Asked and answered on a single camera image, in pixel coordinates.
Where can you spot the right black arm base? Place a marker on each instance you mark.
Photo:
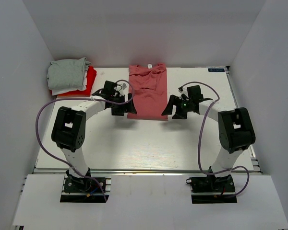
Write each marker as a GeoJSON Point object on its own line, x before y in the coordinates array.
{"type": "Point", "coordinates": [212, 190]}

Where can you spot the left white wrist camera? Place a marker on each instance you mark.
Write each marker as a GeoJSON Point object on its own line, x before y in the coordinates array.
{"type": "Point", "coordinates": [120, 89]}

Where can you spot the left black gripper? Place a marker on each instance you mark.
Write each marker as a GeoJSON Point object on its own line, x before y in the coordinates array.
{"type": "Point", "coordinates": [128, 108]}

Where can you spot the white folded t shirt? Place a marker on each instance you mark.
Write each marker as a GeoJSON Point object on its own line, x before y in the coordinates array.
{"type": "Point", "coordinates": [62, 90]}

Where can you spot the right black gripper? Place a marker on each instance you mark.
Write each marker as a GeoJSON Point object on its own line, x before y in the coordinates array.
{"type": "Point", "coordinates": [174, 100]}

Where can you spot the red folded t shirt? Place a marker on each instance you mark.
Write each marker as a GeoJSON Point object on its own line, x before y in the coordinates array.
{"type": "Point", "coordinates": [91, 76]}

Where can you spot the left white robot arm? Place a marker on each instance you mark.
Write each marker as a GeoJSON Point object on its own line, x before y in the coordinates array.
{"type": "Point", "coordinates": [70, 124]}

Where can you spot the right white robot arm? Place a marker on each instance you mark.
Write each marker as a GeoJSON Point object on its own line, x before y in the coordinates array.
{"type": "Point", "coordinates": [235, 129]}

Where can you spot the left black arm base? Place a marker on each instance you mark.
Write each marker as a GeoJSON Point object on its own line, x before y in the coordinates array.
{"type": "Point", "coordinates": [83, 190]}

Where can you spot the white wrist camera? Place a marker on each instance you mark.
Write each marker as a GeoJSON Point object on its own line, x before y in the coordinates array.
{"type": "Point", "coordinates": [120, 89]}
{"type": "Point", "coordinates": [183, 93]}

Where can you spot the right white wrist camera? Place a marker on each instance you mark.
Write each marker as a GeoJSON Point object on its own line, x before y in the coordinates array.
{"type": "Point", "coordinates": [183, 93]}

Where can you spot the pink t shirt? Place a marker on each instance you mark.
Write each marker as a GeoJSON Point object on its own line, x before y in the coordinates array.
{"type": "Point", "coordinates": [150, 91]}

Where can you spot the grey folded t shirt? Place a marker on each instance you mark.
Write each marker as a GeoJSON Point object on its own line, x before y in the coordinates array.
{"type": "Point", "coordinates": [70, 63]}

